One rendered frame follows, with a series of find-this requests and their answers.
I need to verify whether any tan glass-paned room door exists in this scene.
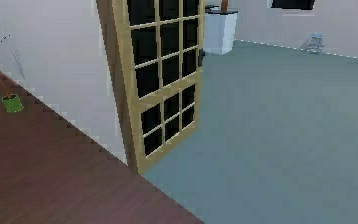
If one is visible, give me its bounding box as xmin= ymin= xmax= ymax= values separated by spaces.
xmin=96 ymin=0 xmax=208 ymax=175

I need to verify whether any white cabinet with black top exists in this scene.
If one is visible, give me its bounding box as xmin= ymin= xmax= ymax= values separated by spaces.
xmin=203 ymin=4 xmax=239 ymax=56

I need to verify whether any small grey folding chair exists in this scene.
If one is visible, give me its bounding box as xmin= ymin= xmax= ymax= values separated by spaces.
xmin=304 ymin=32 xmax=326 ymax=54

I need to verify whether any black window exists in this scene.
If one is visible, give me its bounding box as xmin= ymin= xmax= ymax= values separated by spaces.
xmin=271 ymin=0 xmax=317 ymax=11

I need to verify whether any house plant in green pot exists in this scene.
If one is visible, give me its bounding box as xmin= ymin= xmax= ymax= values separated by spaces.
xmin=0 ymin=22 xmax=25 ymax=114

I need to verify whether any black door handle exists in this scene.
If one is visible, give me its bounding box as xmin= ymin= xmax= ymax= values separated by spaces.
xmin=197 ymin=48 xmax=206 ymax=68

